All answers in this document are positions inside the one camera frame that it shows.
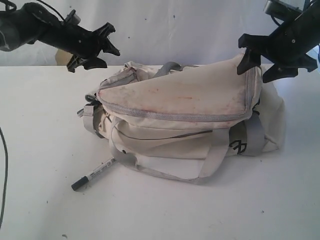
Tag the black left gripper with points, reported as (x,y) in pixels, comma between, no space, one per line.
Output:
(84,45)

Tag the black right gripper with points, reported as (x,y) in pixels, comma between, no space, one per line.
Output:
(291,40)

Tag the white fabric duffel bag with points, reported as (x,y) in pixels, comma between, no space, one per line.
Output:
(207,112)

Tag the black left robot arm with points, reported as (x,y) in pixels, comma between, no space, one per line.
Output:
(33,22)

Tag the white marker black cap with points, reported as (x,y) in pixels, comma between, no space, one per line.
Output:
(94,173)

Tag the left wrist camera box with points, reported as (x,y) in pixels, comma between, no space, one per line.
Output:
(72,18)

